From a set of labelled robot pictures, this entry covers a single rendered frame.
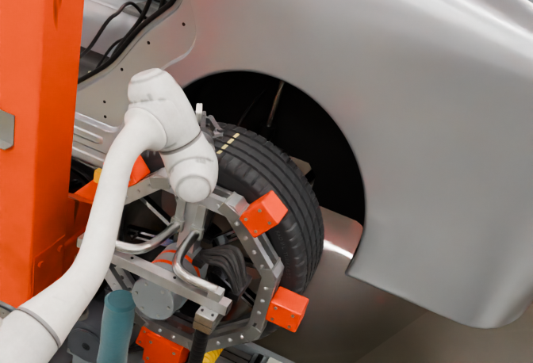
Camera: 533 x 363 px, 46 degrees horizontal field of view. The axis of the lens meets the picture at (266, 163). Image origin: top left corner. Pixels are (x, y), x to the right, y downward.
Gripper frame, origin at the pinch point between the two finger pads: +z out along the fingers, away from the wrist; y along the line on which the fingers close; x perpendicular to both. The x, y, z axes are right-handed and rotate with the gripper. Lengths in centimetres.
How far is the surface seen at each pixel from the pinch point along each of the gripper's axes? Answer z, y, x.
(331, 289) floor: 95, 65, -132
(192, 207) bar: -12.4, -1.0, -21.5
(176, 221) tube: -12.5, -5.1, -25.9
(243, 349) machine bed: 44, 19, -123
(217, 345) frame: -17, 7, -65
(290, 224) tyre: -14.2, 25.1, -25.1
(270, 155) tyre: 3.7, 20.3, -13.6
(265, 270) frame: -22.3, 18.4, -34.3
